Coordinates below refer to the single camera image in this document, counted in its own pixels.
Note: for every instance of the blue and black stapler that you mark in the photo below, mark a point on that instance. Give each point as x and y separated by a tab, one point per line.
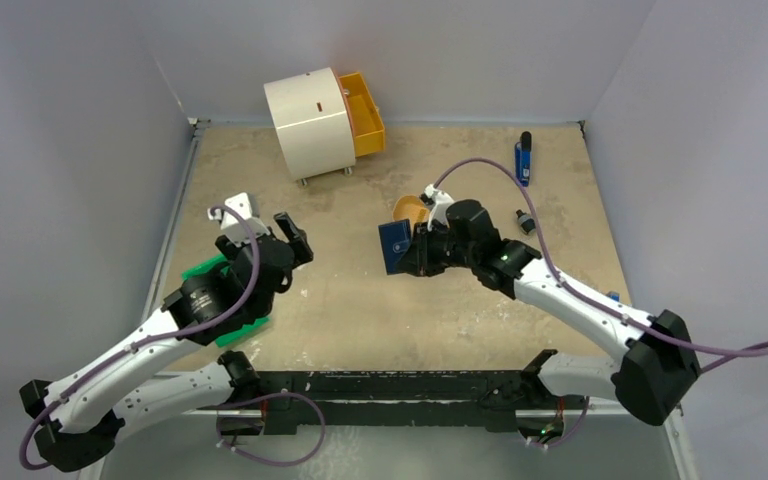
523	158

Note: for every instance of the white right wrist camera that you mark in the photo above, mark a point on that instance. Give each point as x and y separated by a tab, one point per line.
437	201

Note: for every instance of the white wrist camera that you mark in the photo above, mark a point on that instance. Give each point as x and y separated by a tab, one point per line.
239	220
437	201

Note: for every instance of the small black round knob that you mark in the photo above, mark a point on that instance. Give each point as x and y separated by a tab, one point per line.
526	222

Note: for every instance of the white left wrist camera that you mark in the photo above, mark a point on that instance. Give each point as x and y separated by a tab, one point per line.
239	220

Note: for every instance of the white cylindrical drawer cabinet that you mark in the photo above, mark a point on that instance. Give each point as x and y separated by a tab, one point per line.
311	118

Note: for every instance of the aluminium frame rail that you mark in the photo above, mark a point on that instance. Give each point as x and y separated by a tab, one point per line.
149	192

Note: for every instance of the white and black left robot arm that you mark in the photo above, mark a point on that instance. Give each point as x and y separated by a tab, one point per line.
79	419

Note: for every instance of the blue leather card holder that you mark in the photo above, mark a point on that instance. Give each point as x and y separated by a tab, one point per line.
395	239

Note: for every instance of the orange oval tray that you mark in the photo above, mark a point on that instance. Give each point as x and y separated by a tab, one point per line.
410	208

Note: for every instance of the green plastic bin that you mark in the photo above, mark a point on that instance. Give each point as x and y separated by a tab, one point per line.
234	337

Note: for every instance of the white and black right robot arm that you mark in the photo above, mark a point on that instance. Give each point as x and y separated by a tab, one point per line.
648	366

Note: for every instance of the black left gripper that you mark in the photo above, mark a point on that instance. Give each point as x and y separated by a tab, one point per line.
296	237

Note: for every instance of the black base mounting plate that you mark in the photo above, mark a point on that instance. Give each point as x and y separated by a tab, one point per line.
498	401

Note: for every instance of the yellow open drawer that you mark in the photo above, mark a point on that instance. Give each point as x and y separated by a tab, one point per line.
368	130

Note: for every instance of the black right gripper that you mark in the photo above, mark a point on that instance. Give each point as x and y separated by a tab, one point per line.
420	249

